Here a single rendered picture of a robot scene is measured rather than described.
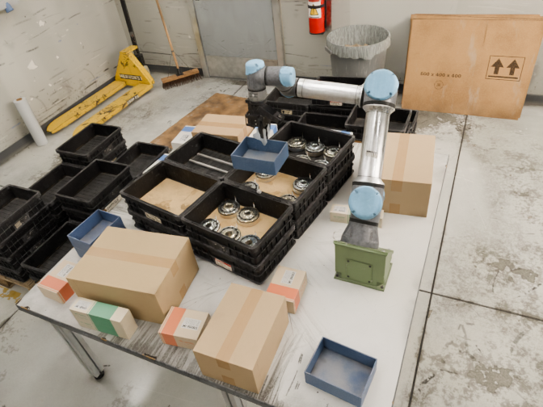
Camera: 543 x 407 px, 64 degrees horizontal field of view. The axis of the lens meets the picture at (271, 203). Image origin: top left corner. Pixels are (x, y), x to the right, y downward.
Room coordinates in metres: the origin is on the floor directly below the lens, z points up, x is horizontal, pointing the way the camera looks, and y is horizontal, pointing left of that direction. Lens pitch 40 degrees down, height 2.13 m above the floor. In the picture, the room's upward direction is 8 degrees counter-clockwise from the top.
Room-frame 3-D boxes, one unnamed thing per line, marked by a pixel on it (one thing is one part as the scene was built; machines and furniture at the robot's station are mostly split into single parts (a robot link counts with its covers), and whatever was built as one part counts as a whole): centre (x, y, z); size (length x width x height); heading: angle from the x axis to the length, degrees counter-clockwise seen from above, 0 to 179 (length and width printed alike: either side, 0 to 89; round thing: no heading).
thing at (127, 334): (1.08, 0.72, 0.73); 0.24 x 0.06 x 0.06; 65
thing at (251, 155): (1.55, 0.02, 1.10); 0.20 x 0.15 x 0.07; 61
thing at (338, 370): (0.73, -0.15, 0.74); 0.20 x 0.15 x 0.07; 55
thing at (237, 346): (0.89, 0.16, 0.78); 0.30 x 0.22 x 0.16; 153
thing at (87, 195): (2.32, 1.11, 0.37); 0.40 x 0.30 x 0.45; 151
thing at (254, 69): (1.64, -0.01, 1.42); 0.09 x 0.08 x 0.11; 69
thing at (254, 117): (1.64, 0.00, 1.26); 0.09 x 0.08 x 0.12; 60
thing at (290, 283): (1.11, -0.01, 0.74); 0.16 x 0.12 x 0.07; 153
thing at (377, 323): (1.58, 0.09, 0.35); 1.60 x 1.60 x 0.70; 61
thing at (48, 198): (2.51, 1.46, 0.31); 0.40 x 0.30 x 0.34; 151
